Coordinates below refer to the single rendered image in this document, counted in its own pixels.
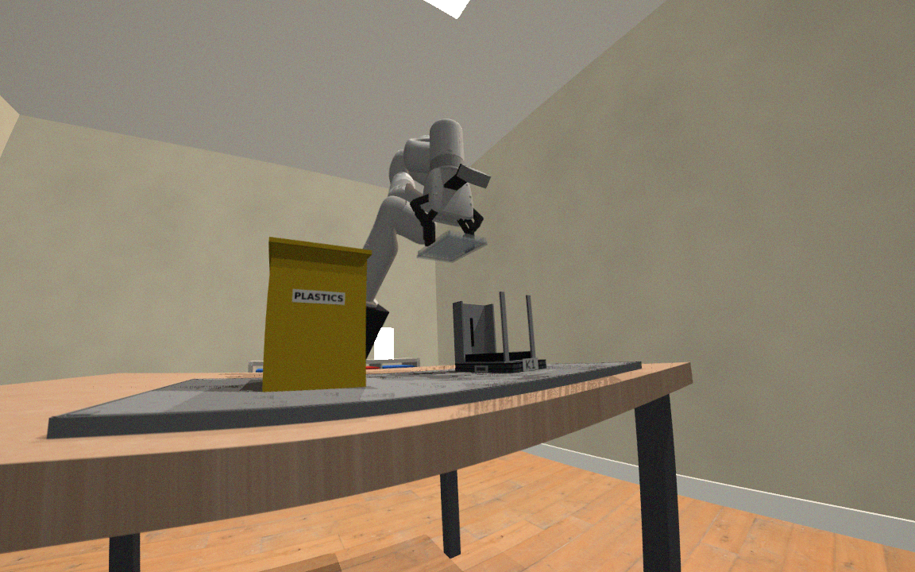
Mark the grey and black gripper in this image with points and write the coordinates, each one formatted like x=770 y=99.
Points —
x=448 y=206

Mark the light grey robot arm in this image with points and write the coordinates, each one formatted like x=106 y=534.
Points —
x=395 y=215

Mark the yellow plastics bin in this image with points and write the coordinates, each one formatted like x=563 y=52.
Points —
x=315 y=327

